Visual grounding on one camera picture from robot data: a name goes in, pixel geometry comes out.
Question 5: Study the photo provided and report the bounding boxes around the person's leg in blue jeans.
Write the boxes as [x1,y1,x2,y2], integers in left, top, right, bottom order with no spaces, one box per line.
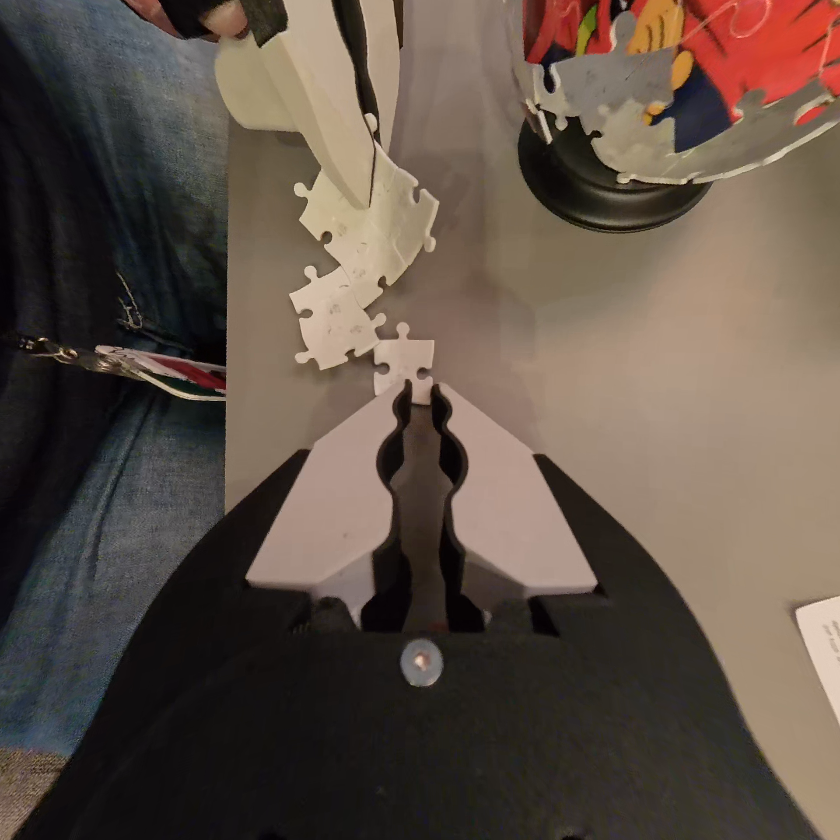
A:
[0,0,231,746]

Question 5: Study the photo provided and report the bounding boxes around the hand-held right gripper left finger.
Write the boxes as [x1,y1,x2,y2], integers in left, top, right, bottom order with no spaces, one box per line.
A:
[245,379,414,632]

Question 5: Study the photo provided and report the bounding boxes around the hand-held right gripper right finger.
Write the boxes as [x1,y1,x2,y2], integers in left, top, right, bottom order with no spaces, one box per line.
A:
[431,382,599,632]

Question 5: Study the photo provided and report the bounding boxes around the white instruction sheet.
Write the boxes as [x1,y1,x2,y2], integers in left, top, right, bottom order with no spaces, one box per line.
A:
[794,596,840,735]

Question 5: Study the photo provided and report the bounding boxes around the white puzzle piece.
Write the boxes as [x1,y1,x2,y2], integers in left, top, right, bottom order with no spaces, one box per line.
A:
[373,323,436,403]

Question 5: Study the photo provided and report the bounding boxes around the colourful puzzle ball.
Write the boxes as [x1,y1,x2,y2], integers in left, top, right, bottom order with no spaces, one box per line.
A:
[505,0,840,188]

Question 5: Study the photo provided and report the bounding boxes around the black ball stand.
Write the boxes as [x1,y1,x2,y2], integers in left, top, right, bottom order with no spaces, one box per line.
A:
[517,117,716,232]

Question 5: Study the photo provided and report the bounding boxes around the person's left hand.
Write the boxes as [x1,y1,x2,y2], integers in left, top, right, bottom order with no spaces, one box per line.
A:
[199,2,252,42]

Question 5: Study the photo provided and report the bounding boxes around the joined white puzzle pieces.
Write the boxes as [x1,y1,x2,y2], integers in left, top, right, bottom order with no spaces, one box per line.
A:
[289,115,439,374]

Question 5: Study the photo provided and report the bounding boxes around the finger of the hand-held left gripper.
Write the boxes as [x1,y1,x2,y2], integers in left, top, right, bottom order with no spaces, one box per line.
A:
[261,0,378,211]
[348,0,404,157]

